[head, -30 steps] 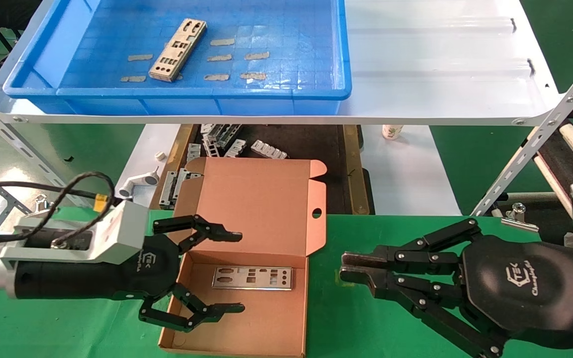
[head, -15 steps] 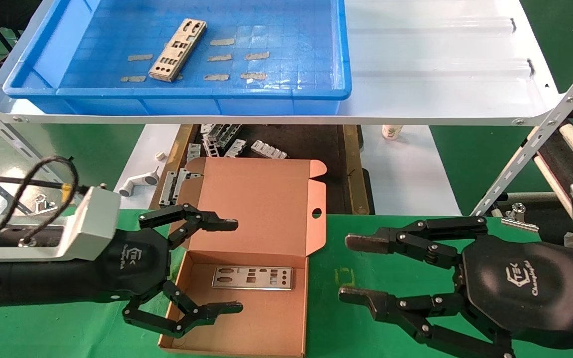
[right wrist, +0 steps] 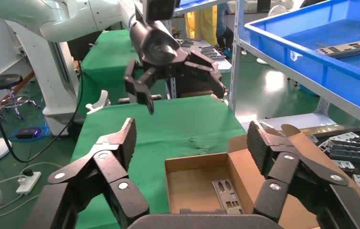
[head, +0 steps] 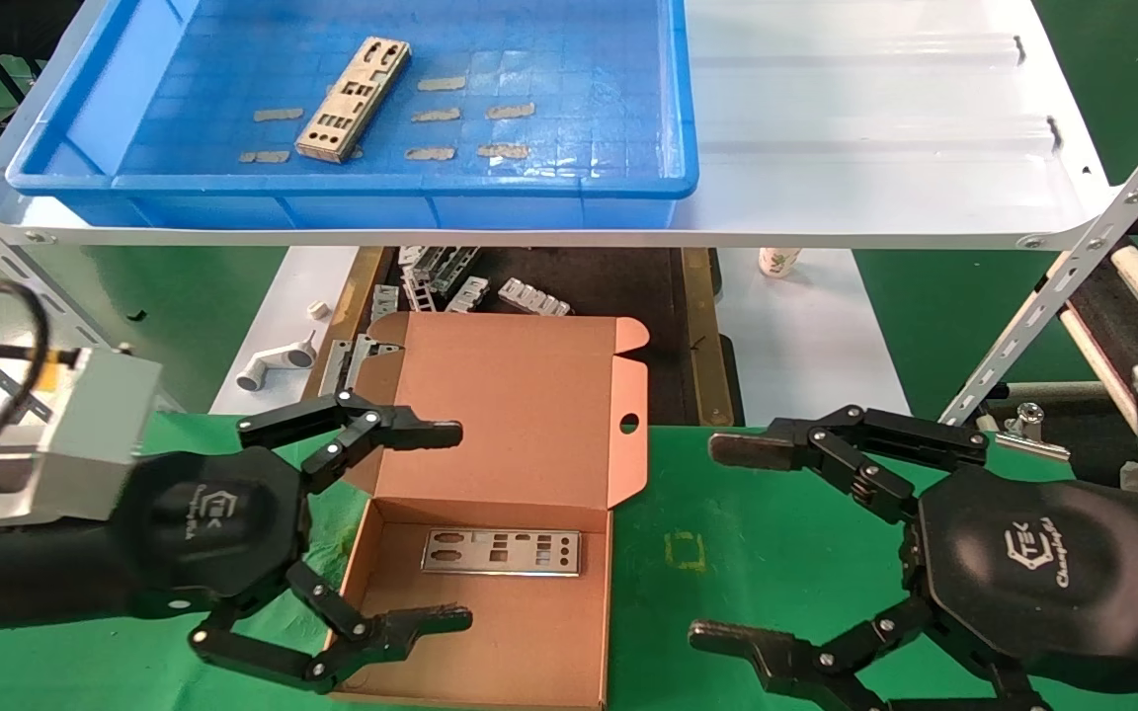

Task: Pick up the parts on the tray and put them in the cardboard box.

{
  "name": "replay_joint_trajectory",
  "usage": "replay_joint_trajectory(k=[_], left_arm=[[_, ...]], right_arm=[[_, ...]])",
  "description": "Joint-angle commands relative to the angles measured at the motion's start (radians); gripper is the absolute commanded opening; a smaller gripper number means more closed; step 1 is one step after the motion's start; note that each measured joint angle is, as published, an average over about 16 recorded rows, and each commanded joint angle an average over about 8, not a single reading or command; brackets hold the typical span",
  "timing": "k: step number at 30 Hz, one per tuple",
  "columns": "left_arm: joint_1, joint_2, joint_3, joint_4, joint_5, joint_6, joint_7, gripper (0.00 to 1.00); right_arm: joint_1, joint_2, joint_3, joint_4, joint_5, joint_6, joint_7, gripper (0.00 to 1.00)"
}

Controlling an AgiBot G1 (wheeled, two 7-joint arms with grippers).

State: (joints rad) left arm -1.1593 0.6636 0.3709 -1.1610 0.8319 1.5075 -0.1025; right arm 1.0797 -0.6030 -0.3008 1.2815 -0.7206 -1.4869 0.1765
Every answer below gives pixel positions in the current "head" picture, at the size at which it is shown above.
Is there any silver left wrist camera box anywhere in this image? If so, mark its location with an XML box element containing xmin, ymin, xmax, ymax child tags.
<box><xmin>0</xmin><ymin>346</ymin><xmax>164</xmax><ymax>530</ymax></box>

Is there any grey ribbed metal part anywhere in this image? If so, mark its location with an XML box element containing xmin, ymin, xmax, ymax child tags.
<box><xmin>445</xmin><ymin>276</ymin><xmax>491</xmax><ymax>316</ymax></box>
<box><xmin>497</xmin><ymin>277</ymin><xmax>573</xmax><ymax>320</ymax></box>

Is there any long grey metal bracket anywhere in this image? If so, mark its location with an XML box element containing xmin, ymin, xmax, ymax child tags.
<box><xmin>411</xmin><ymin>247</ymin><xmax>484</xmax><ymax>296</ymax></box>

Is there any white slotted angle upright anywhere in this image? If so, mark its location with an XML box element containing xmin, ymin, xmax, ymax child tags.
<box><xmin>936</xmin><ymin>87</ymin><xmax>1138</xmax><ymax>428</ymax></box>
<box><xmin>0</xmin><ymin>176</ymin><xmax>187</xmax><ymax>416</ymax></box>

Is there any white plastic pipe fitting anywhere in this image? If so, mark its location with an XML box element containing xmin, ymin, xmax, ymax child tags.
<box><xmin>235</xmin><ymin>330</ymin><xmax>319</xmax><ymax>394</ymax></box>

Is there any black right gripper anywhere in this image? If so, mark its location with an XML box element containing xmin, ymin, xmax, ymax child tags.
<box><xmin>910</xmin><ymin>464</ymin><xmax>1138</xmax><ymax>692</ymax></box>

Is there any blue plastic tray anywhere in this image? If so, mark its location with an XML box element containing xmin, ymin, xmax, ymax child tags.
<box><xmin>2</xmin><ymin>0</ymin><xmax>700</xmax><ymax>230</ymax></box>

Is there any white metal shelf board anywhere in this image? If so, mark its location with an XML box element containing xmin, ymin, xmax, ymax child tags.
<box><xmin>0</xmin><ymin>0</ymin><xmax>1123</xmax><ymax>250</ymax></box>

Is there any grey slotted metal bar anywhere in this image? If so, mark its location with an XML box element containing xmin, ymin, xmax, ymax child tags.
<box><xmin>0</xmin><ymin>351</ymin><xmax>54</xmax><ymax>424</ymax></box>

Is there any black tray with golden rim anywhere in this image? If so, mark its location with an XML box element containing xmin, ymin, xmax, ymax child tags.
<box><xmin>296</xmin><ymin>247</ymin><xmax>745</xmax><ymax>429</ymax></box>

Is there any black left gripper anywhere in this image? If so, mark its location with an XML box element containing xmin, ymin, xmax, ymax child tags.
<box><xmin>120</xmin><ymin>390</ymin><xmax>474</xmax><ymax>692</ymax></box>

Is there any grey metal hinge plate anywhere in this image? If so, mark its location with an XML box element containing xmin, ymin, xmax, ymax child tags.
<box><xmin>344</xmin><ymin>333</ymin><xmax>405</xmax><ymax>396</ymax></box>
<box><xmin>317</xmin><ymin>338</ymin><xmax>355</xmax><ymax>398</ymax></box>

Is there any green table cloth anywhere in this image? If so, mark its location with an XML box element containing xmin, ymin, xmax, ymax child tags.
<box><xmin>0</xmin><ymin>410</ymin><xmax>1138</xmax><ymax>711</ymax></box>

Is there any grey ladder shaped metal part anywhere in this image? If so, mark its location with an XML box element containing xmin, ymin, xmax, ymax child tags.
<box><xmin>401</xmin><ymin>269</ymin><xmax>439</xmax><ymax>314</ymax></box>

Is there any silver binder clip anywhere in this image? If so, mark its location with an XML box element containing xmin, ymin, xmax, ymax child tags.
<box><xmin>992</xmin><ymin>402</ymin><xmax>1073</xmax><ymax>464</ymax></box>

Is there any brown cardboard box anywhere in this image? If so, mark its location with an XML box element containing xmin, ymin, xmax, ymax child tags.
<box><xmin>325</xmin><ymin>312</ymin><xmax>651</xmax><ymax>708</ymax></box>

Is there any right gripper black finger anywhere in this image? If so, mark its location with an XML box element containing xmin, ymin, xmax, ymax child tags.
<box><xmin>690</xmin><ymin>592</ymin><xmax>1054</xmax><ymax>711</ymax></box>
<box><xmin>709</xmin><ymin>405</ymin><xmax>990</xmax><ymax>524</ymax></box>

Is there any black rack mat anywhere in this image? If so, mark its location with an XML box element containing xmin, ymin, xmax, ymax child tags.
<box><xmin>984</xmin><ymin>249</ymin><xmax>1138</xmax><ymax>475</ymax></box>

